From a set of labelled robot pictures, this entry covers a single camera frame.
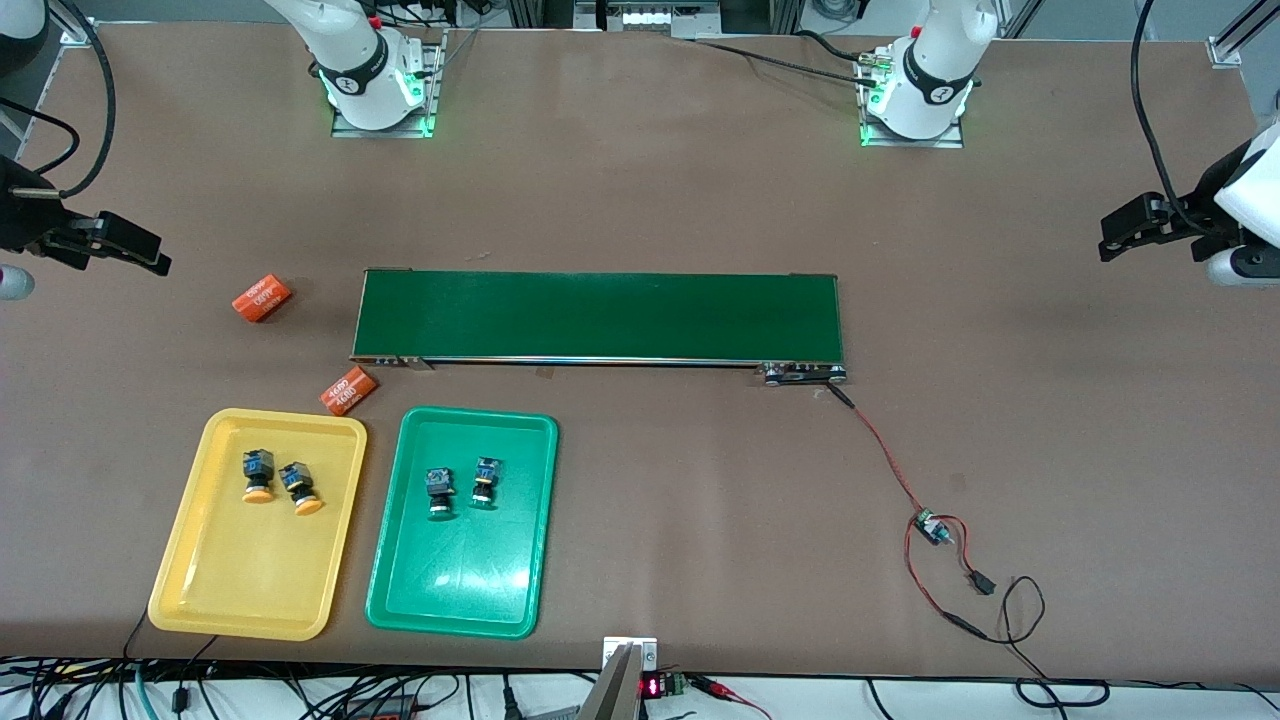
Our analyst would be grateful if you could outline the orange cylinder with white print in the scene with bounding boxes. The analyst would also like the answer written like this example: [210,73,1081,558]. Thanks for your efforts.
[232,274,293,323]
[319,366,381,417]

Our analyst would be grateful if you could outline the yellow mushroom push button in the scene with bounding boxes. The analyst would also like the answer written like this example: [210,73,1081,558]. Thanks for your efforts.
[241,449,276,505]
[278,461,325,517]

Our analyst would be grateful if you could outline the yellow plastic tray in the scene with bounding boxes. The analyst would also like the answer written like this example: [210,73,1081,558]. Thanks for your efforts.
[147,407,368,642]

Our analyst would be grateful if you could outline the green plastic tray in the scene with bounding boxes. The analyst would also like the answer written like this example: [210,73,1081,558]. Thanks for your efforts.
[365,405,559,640]

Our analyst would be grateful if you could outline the green conveyor belt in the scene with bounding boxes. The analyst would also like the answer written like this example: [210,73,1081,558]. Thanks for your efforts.
[350,267,849,387]

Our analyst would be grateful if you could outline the white background device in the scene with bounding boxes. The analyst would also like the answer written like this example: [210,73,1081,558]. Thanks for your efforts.
[575,0,723,39]

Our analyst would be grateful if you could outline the red clip lead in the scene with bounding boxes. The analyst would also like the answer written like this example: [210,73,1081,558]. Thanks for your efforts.
[688,676,773,720]

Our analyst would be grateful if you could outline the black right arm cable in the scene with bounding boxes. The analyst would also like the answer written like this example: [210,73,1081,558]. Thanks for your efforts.
[0,0,118,199]

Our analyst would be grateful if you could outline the aluminium frame profile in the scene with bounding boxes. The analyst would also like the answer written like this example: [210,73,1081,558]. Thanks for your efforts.
[1207,0,1280,69]
[45,0,98,47]

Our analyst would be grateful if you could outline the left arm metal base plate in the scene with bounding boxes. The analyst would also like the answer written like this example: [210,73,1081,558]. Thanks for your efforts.
[857,50,966,150]

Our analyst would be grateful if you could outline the red black conveyor wire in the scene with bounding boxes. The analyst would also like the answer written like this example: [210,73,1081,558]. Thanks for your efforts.
[826,383,933,519]

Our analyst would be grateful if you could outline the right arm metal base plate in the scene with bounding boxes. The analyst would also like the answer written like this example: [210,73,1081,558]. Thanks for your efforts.
[331,28,448,139]

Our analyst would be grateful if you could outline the black looped power cable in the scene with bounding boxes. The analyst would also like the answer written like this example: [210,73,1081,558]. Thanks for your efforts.
[985,575,1111,709]

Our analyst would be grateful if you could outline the red lead wire with connector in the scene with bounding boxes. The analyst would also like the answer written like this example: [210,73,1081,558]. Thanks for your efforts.
[903,515,1001,641]

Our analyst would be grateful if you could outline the black base cable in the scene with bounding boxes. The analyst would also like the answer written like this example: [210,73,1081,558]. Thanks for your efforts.
[690,38,886,89]

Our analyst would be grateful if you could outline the black cable with plug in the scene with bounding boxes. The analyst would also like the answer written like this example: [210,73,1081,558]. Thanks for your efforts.
[172,635,219,713]

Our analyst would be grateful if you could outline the power strip with orange switch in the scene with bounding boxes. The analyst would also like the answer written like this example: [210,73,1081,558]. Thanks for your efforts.
[340,693,426,720]

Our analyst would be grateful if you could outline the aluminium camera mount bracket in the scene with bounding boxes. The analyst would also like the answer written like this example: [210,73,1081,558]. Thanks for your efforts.
[602,636,659,720]

